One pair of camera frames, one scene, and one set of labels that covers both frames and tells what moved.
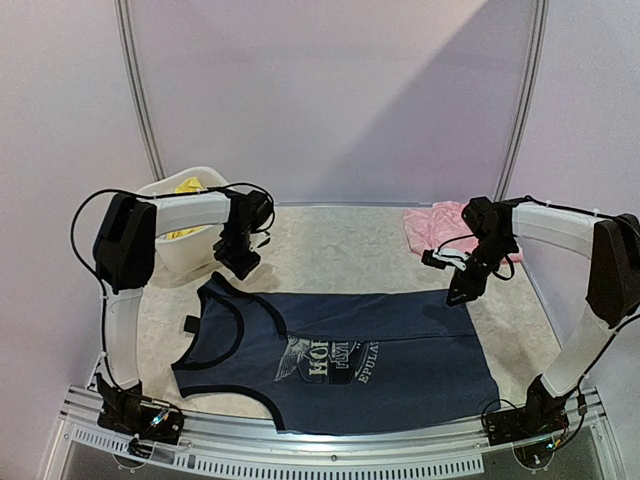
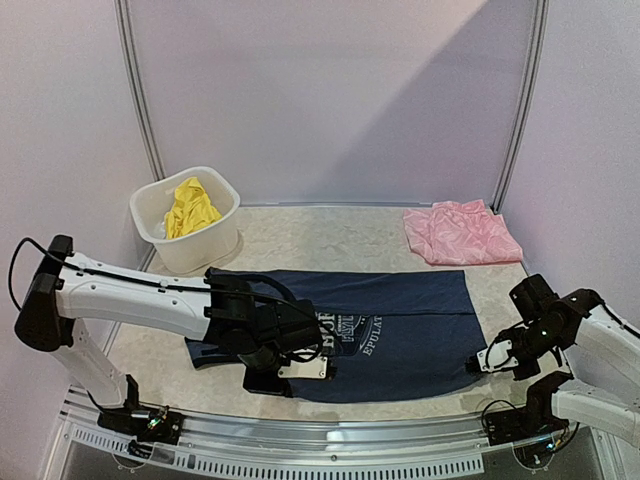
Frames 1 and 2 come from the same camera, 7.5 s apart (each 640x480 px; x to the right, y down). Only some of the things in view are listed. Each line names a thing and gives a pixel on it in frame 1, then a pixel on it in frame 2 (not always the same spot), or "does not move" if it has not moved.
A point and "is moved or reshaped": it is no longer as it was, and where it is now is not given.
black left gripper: x=241 y=268 -> x=253 y=383
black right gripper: x=473 y=271 -> x=473 y=364
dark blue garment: x=340 y=363 is moved or reshaped
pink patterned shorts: x=440 y=225 does not move
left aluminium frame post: x=126 y=36 does not move
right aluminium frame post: x=535 y=103 does not move
